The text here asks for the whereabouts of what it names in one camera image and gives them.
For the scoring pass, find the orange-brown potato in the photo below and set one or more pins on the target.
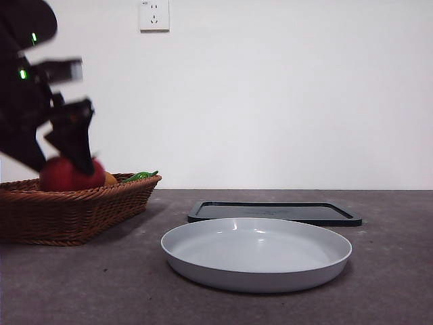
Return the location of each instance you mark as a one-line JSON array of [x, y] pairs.
[[111, 179]]

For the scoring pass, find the black rectangular tray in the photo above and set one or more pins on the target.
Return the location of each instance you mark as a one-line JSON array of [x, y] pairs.
[[304, 212]]

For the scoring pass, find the brown wicker basket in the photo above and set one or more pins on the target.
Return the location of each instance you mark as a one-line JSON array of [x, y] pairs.
[[67, 216]]

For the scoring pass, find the white wall socket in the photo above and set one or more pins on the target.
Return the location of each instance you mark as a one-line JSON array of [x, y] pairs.
[[154, 17]]

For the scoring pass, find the grey round plate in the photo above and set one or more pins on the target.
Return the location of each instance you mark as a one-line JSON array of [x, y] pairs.
[[253, 257]]

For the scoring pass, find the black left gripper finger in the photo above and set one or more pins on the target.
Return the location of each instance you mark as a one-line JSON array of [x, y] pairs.
[[23, 145], [72, 135]]

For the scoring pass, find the green pepper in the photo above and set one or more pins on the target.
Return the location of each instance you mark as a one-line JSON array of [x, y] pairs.
[[140, 176]]

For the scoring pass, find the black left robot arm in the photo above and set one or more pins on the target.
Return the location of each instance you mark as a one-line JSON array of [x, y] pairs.
[[20, 20]]

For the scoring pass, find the red tomato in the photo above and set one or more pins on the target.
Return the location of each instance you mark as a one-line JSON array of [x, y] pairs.
[[57, 177]]

